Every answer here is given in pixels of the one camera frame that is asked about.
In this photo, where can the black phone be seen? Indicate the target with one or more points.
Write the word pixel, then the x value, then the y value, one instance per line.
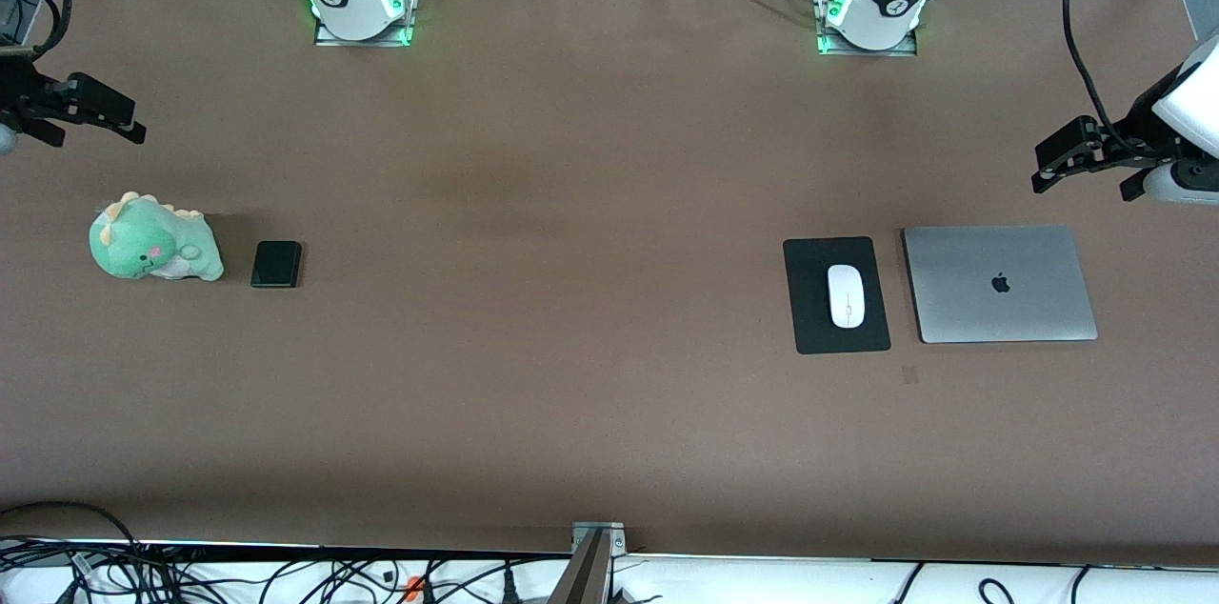
pixel 276 264

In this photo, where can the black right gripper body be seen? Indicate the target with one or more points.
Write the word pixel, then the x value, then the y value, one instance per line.
pixel 21 96

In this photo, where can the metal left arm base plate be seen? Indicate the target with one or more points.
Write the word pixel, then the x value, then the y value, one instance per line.
pixel 824 28

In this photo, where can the black mouse pad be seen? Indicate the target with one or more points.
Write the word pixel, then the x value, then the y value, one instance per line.
pixel 809 299

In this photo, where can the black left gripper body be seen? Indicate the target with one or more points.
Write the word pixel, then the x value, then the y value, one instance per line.
pixel 1136 135

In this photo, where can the green dinosaur plush toy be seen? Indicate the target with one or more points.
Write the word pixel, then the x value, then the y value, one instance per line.
pixel 152 242

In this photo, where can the metal table edge bracket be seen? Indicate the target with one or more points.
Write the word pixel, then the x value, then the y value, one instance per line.
pixel 592 566

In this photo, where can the white computer mouse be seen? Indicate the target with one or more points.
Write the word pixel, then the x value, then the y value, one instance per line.
pixel 846 296

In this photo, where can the silver closed laptop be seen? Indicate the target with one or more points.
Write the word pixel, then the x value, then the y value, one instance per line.
pixel 1000 285

